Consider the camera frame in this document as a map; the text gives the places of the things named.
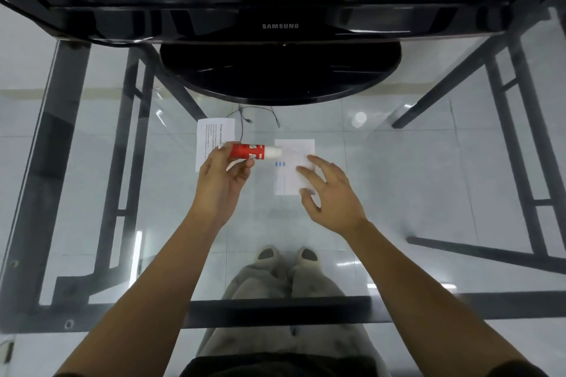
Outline black shirt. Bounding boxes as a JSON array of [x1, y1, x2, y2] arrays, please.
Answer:
[[52, 352, 551, 377]]

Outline white paper with blue mark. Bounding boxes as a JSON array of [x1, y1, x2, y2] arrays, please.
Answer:
[[274, 138, 316, 196]]

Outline person's right hand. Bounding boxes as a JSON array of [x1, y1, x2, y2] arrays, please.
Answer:
[[295, 154, 368, 240]]

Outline person's left hand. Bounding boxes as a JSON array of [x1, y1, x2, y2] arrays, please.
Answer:
[[190, 141, 256, 232]]

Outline person's left forearm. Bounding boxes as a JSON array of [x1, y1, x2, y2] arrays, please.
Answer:
[[52, 213, 222, 377]]

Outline person's right beige shoe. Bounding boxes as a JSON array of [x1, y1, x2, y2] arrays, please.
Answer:
[[295, 247, 321, 265]]

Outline grey trousers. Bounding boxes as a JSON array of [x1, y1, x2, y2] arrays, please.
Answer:
[[194, 257, 392, 377]]

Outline person's right forearm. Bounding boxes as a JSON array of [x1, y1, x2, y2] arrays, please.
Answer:
[[347, 220, 529, 377]]

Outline white paper with text lines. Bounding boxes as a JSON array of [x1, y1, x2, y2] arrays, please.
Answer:
[[195, 117, 236, 173]]

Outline thin black cable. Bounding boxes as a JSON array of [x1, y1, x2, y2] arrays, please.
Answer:
[[226, 105, 282, 145]]

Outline person's beige shoe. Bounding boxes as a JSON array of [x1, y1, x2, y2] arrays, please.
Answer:
[[295, 247, 321, 265], [256, 246, 282, 263]]

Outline person's left beige shoe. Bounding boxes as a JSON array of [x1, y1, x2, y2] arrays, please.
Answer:
[[256, 246, 282, 263]]

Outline red glue stick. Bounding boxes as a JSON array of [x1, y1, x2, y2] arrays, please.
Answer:
[[219, 143, 283, 161]]

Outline black metal table frame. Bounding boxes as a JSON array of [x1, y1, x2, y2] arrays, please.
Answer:
[[0, 0, 566, 336]]

